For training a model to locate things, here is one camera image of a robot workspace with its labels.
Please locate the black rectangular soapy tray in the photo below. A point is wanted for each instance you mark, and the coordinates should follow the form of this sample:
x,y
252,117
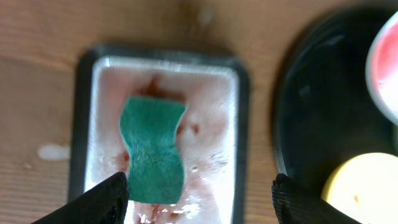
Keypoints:
x,y
211,136

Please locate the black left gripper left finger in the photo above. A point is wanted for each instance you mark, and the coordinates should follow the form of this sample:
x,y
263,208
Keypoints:
x,y
106,203

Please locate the mint plate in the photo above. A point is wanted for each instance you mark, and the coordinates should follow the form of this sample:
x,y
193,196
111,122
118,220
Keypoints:
x,y
381,69

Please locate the green and yellow sponge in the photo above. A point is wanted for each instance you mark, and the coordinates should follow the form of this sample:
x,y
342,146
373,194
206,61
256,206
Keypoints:
x,y
148,127

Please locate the yellow plate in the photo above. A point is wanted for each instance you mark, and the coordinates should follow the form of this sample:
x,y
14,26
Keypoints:
x,y
365,188

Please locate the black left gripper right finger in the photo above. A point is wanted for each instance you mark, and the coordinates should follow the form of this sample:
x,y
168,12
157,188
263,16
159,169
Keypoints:
x,y
294,204

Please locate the black round serving tray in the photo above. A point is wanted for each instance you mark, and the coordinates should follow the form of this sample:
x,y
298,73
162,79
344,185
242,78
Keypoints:
x,y
322,112

